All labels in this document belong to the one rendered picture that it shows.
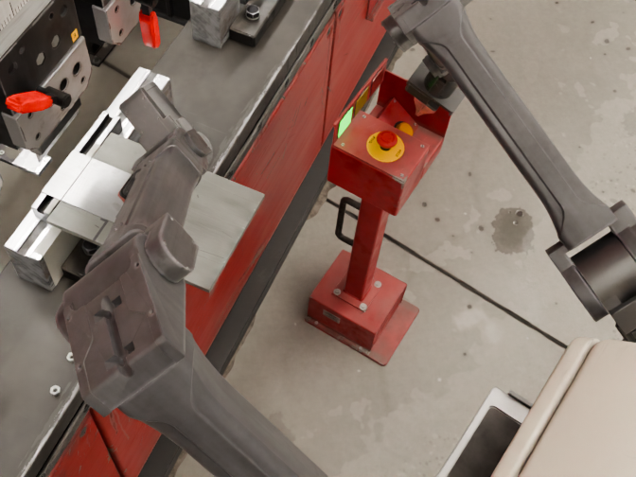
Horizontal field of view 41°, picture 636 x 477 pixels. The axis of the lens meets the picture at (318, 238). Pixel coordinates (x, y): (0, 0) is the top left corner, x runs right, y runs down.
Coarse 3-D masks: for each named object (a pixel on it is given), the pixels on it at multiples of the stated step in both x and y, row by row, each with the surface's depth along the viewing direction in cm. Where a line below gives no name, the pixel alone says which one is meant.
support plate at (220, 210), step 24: (120, 144) 130; (120, 168) 128; (216, 192) 126; (240, 192) 127; (72, 216) 123; (96, 216) 123; (192, 216) 124; (216, 216) 124; (240, 216) 124; (96, 240) 121; (216, 240) 122; (216, 264) 120
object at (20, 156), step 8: (0, 144) 128; (0, 152) 127; (8, 152) 127; (16, 152) 127; (24, 152) 127; (32, 152) 127; (0, 160) 127; (8, 160) 126; (16, 160) 127; (24, 160) 127; (32, 160) 127; (48, 160) 127; (24, 168) 126; (32, 168) 126; (40, 168) 126
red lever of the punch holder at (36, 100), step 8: (40, 88) 101; (48, 88) 101; (16, 96) 94; (24, 96) 95; (32, 96) 96; (40, 96) 96; (48, 96) 98; (56, 96) 100; (64, 96) 100; (8, 104) 93; (16, 104) 93; (24, 104) 93; (32, 104) 95; (40, 104) 96; (48, 104) 98; (56, 104) 101; (64, 104) 101; (24, 112) 94
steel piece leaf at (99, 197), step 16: (96, 160) 128; (80, 176) 126; (96, 176) 126; (112, 176) 126; (128, 176) 127; (80, 192) 125; (96, 192) 125; (112, 192) 125; (80, 208) 123; (96, 208) 123; (112, 208) 124
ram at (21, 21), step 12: (0, 0) 89; (36, 0) 95; (48, 0) 97; (24, 12) 94; (36, 12) 96; (12, 24) 93; (24, 24) 95; (0, 36) 91; (12, 36) 93; (0, 48) 92
